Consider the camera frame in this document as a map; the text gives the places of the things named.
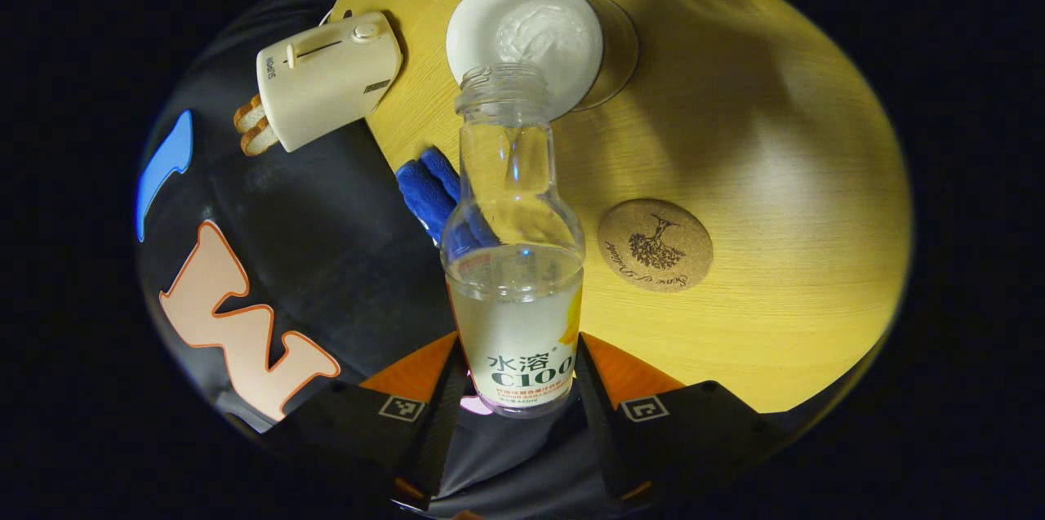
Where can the round cork coaster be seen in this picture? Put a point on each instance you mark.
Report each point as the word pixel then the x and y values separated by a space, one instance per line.
pixel 655 246

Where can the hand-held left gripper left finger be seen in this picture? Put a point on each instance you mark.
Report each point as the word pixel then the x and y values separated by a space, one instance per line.
pixel 433 438

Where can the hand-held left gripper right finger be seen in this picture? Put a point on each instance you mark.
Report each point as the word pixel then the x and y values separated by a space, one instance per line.
pixel 600 430

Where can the black backdrop cloth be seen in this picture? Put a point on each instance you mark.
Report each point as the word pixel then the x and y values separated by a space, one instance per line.
pixel 343 242

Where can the teacup saucer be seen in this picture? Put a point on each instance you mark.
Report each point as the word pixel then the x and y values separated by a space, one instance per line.
pixel 618 46

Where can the blue towel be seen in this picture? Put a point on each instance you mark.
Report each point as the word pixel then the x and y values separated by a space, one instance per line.
pixel 424 189

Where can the clear plastic water bottle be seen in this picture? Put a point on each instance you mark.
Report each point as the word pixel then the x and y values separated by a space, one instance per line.
pixel 514 316

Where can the toast bread slice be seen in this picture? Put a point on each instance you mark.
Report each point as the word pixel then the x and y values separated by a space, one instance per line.
pixel 249 113
pixel 260 138

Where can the white teacup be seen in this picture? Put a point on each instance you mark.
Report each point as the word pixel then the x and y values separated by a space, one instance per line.
pixel 522 22

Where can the white toaster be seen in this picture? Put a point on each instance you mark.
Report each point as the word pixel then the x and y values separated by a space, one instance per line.
pixel 326 87

